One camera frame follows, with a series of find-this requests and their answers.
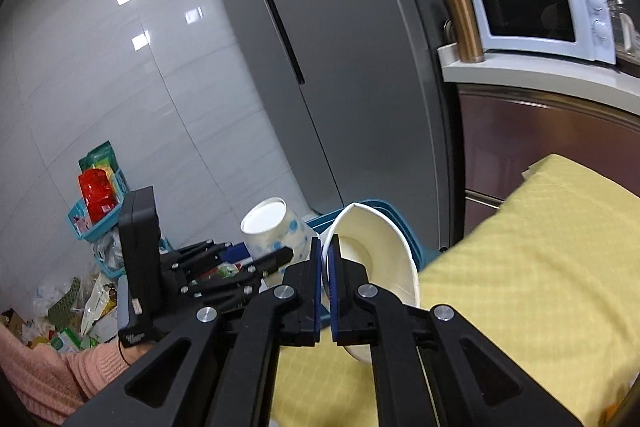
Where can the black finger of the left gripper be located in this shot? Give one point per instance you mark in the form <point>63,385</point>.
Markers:
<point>229,287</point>
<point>200,254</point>

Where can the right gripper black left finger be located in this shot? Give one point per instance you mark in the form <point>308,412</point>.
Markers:
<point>287,315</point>

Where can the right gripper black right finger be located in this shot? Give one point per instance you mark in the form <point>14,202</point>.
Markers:
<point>363,314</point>

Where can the white blue-dotted paper cup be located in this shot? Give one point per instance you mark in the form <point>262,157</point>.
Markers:
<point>271,225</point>

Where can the white paper bowl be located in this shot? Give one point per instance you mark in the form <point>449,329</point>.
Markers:
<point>376,242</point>

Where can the pink-sleeved left forearm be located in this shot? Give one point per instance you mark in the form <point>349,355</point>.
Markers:
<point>53,385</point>

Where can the dark red kitchen cabinet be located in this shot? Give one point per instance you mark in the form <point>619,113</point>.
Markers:
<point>506,130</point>

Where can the blue plastic snack basket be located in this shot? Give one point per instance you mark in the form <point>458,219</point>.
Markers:
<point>78,219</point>

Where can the red snack bag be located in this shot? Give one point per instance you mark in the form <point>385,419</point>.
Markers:
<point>97,193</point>

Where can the green snack bag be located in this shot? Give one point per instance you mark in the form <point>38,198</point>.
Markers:
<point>101,157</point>

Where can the yellow patterned tablecloth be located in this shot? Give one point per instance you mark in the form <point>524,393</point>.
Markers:
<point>552,278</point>

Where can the grey double-door refrigerator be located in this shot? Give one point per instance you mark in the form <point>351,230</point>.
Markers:
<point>354,92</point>

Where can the copper thermos bottle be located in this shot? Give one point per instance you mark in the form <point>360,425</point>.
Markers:
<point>463,19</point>

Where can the white microwave oven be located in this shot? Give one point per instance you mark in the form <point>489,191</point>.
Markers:
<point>579,29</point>

